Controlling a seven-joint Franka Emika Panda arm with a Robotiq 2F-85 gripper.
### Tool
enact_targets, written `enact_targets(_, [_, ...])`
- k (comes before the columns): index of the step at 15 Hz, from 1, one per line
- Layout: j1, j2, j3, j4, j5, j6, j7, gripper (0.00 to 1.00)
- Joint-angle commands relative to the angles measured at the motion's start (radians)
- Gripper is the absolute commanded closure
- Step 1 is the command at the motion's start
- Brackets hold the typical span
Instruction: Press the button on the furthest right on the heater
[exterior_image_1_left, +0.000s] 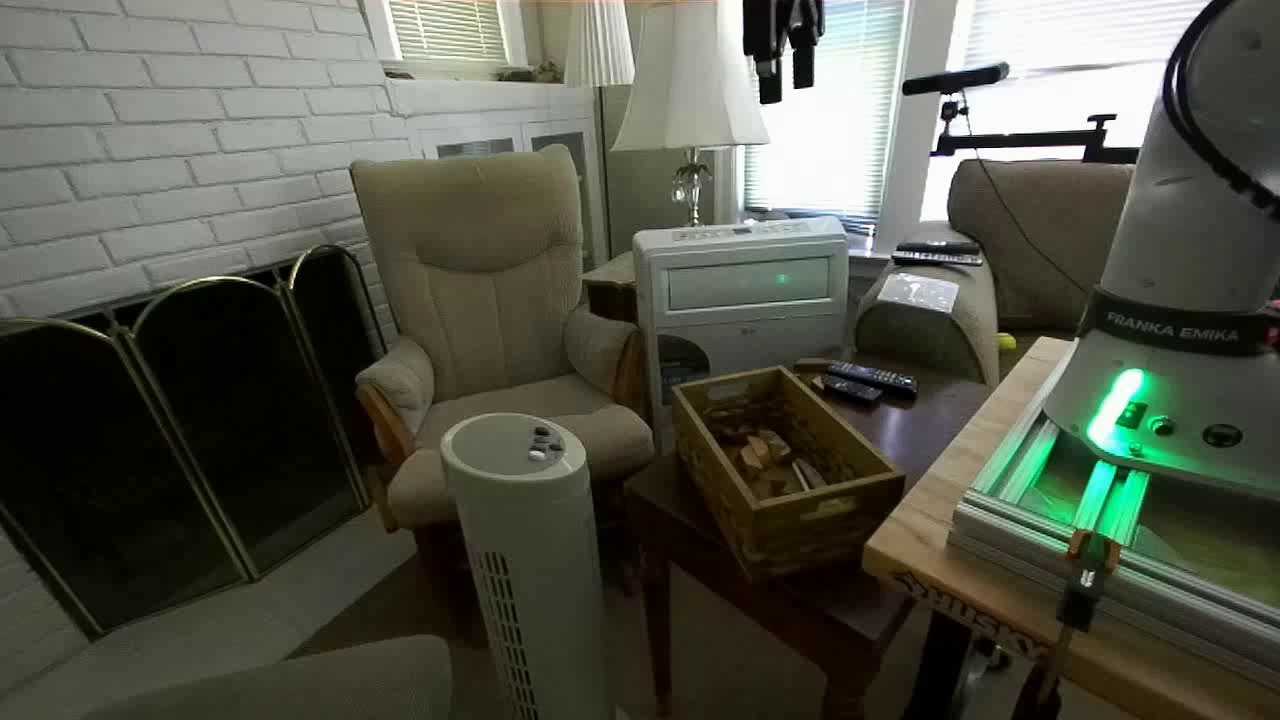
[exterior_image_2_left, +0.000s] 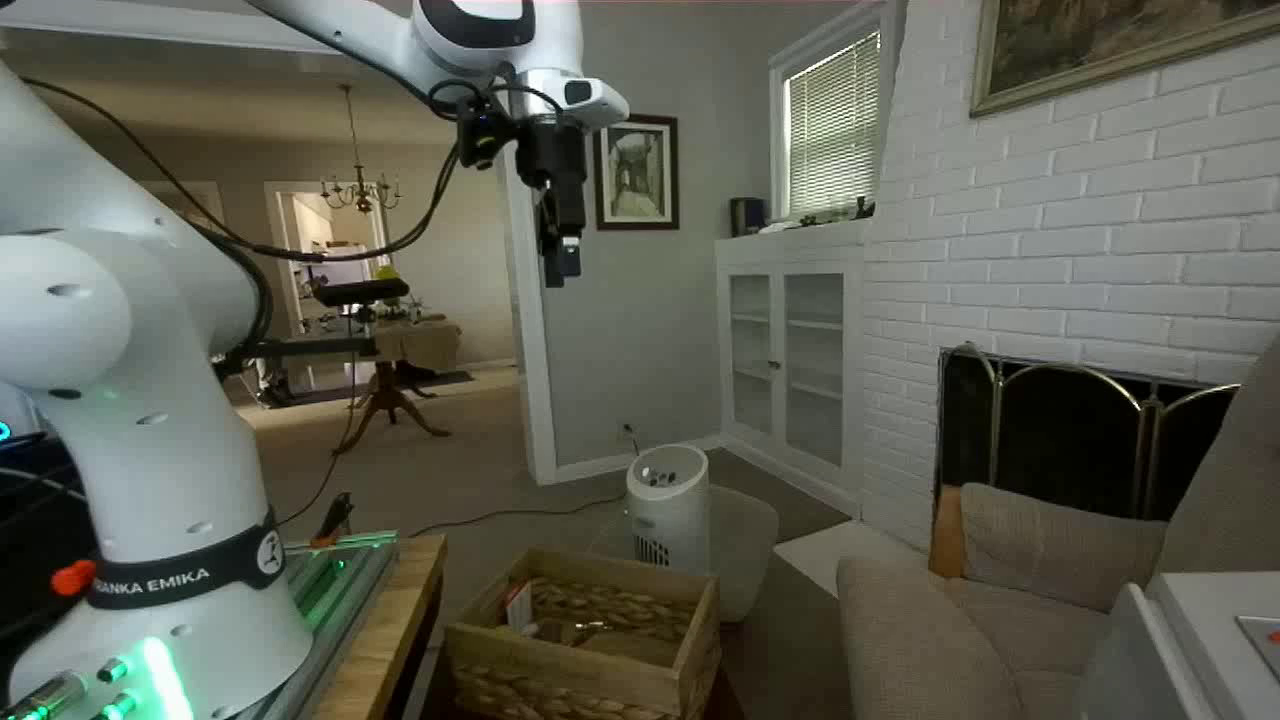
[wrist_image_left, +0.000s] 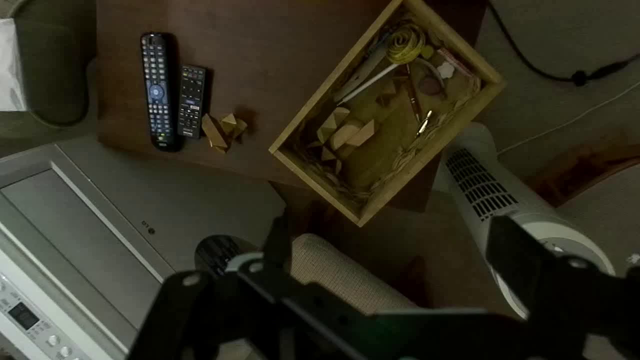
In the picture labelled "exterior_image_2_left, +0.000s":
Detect orange knob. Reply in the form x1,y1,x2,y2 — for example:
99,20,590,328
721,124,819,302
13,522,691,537
47,557,99,605

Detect white side table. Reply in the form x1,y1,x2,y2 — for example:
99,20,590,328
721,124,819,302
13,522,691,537
1074,567,1280,720

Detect black controller box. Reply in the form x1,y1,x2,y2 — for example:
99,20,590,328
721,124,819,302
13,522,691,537
0,422,99,671

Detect woven wicker basket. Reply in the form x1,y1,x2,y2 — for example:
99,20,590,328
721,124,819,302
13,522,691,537
438,544,725,720

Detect gold framed landscape painting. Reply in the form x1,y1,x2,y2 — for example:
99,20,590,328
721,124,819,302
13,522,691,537
966,0,1280,118

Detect black fireplace screen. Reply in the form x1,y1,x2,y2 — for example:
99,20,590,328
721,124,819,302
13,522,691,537
936,339,1242,526

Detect small black speaker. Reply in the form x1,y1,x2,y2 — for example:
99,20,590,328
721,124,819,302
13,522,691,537
726,192,770,241

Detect wooden table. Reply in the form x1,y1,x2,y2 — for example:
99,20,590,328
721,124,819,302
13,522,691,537
303,532,451,720

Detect white tower heater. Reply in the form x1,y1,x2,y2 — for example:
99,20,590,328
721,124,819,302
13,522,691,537
624,439,715,580

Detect hanging chandelier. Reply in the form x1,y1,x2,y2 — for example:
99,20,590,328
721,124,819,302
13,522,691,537
315,80,400,214

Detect pedestal dining table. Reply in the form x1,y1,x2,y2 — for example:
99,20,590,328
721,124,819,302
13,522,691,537
216,333,451,461

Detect white translucent bin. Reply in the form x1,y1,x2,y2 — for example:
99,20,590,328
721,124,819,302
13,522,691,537
705,480,784,626

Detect window with white blinds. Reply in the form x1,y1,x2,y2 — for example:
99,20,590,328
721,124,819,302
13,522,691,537
767,5,899,227

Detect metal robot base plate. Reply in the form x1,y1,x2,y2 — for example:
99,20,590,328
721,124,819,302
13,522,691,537
0,526,405,720

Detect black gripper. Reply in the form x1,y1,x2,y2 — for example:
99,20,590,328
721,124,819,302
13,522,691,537
516,118,590,291

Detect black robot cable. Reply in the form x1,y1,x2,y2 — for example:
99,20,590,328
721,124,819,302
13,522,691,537
15,57,565,270

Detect black framed wall picture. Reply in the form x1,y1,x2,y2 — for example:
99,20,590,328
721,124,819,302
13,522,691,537
590,110,683,233

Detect white built-in glass cabinet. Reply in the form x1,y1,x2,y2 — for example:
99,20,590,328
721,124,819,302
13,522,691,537
711,222,870,515

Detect beige sofa pillow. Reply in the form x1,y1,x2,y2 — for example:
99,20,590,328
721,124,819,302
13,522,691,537
952,480,1172,616

